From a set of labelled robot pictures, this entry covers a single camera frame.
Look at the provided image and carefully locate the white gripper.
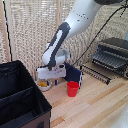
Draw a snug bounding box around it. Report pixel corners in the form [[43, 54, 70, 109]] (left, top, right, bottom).
[[36, 64, 67, 87]]

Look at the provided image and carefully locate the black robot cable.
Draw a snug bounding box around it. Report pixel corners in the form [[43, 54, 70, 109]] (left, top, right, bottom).
[[71, 3, 128, 68]]

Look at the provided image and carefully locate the woven folding screen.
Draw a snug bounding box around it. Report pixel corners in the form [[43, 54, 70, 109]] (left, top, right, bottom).
[[0, 0, 128, 82]]

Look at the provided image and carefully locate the black wire rack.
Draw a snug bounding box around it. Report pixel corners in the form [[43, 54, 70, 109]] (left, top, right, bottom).
[[79, 64, 112, 85]]

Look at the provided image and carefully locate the dark blue box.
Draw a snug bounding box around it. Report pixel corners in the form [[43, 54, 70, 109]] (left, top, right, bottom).
[[63, 62, 84, 86]]

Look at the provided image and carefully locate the black fabric storage box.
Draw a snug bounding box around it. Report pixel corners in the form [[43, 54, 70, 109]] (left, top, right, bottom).
[[0, 60, 53, 128]]

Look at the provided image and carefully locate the yellow food piece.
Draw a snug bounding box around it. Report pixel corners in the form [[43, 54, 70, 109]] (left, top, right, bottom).
[[39, 81, 48, 88]]

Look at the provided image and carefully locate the small white bowl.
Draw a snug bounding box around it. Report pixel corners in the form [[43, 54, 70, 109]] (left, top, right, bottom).
[[36, 79, 53, 93]]

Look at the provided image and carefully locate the red plastic cup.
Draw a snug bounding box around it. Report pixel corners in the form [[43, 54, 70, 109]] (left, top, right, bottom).
[[66, 80, 81, 98]]

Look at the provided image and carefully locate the grey box on rack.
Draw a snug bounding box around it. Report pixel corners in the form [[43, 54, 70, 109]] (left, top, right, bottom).
[[90, 37, 128, 80]]

